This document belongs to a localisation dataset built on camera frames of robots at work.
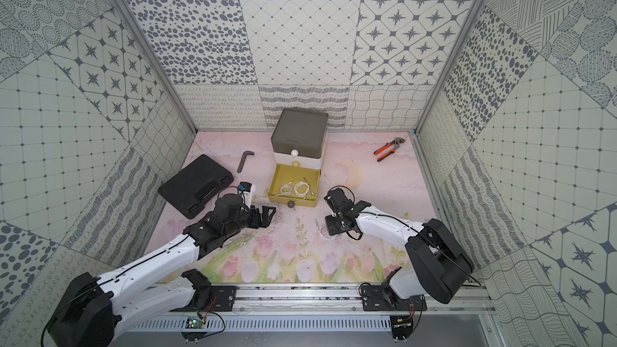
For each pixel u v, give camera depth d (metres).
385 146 1.15
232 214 0.64
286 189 0.98
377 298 0.74
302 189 0.99
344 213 0.67
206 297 0.69
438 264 0.43
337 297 0.76
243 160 1.10
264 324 0.70
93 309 0.39
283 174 1.01
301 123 0.95
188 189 0.95
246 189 0.74
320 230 0.88
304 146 0.88
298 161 0.95
